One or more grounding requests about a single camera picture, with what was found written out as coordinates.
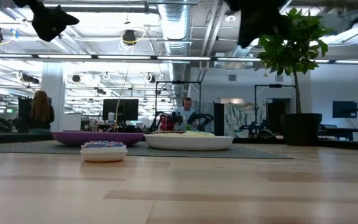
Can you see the small white sprinkled bowl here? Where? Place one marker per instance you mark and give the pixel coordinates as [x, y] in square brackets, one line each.
[103, 154]

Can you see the person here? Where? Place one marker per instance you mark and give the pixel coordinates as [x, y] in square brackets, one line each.
[40, 112]
[186, 113]

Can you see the large mint black-drizzle donut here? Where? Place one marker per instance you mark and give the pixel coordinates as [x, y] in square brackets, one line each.
[200, 134]

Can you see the grey woven placemat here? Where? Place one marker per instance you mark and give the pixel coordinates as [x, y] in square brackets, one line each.
[166, 153]

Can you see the pale patterned cloth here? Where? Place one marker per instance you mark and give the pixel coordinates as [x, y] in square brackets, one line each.
[244, 118]

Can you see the purple round plate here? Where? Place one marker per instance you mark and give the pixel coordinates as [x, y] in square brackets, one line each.
[70, 138]

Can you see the black background rig frame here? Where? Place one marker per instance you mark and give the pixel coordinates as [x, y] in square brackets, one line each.
[179, 82]
[275, 85]

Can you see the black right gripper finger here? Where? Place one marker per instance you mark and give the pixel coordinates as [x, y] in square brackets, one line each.
[253, 28]

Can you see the black aluminium table frame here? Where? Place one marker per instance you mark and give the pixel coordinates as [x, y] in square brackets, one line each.
[337, 144]

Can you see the green plant in black pot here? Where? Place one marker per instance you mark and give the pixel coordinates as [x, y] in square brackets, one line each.
[300, 129]

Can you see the black computer monitor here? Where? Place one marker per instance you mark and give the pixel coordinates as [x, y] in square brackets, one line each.
[120, 109]

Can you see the white round plate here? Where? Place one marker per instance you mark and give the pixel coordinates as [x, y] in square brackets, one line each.
[188, 143]

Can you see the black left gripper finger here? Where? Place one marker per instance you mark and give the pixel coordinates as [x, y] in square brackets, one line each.
[48, 25]

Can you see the background black robot arm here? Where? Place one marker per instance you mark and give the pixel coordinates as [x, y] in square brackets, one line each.
[202, 119]
[166, 123]

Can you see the blue lit monitor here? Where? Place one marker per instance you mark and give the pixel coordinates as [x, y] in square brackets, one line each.
[345, 109]

